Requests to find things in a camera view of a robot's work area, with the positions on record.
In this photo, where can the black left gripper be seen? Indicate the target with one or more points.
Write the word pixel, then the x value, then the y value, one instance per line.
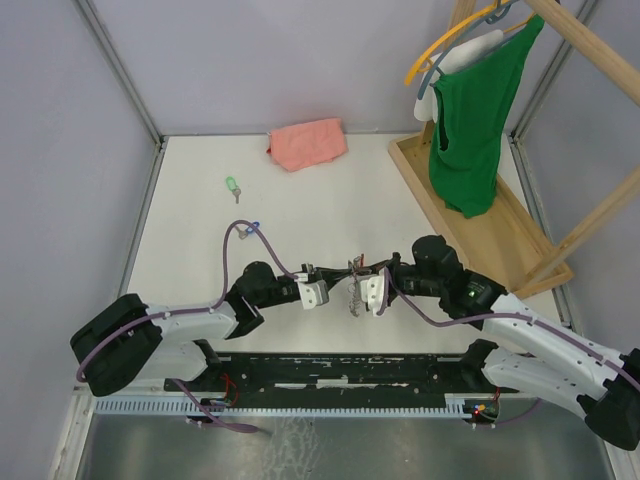
pixel 331 276

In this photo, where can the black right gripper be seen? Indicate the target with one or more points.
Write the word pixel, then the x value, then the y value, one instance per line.
pixel 393 261

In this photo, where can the metal key organizer red handle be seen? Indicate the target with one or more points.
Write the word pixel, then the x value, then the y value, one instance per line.
pixel 358 273

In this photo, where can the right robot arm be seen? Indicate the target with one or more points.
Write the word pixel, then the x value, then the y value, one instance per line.
pixel 598 384

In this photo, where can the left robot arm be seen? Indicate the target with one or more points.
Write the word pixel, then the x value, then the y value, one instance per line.
pixel 132 340

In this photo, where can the key with blue tag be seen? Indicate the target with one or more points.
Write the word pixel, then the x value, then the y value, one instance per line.
pixel 244 231

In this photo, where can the wooden clothes rack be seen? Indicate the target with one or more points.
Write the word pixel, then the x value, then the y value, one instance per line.
pixel 508 243

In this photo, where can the folded pink cloth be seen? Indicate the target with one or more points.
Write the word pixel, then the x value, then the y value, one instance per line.
pixel 303 145

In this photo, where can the key with green tag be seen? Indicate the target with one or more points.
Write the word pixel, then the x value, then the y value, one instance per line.
pixel 234 188

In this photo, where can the white garment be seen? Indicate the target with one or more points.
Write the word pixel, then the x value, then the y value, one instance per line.
pixel 461 56

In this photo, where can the green shirt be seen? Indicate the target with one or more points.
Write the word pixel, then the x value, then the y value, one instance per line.
pixel 473 106

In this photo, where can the blue grey hanger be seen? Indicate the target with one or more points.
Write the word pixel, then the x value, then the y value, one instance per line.
pixel 481 28

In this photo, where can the yellow hanger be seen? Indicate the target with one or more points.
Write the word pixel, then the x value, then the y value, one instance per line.
pixel 464 14

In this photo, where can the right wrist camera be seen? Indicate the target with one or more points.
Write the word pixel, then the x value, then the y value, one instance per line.
pixel 374 292

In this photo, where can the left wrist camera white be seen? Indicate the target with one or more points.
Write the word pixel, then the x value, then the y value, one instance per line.
pixel 313 294

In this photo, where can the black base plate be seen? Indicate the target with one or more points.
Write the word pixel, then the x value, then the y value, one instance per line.
pixel 341 380

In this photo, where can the white cable duct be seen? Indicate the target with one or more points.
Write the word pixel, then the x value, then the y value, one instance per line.
pixel 181 406

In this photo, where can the right aluminium frame post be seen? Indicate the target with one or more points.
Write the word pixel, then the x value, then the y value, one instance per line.
pixel 548 76

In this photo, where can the aluminium corner frame post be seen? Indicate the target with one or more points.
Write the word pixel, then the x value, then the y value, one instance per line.
pixel 97 28

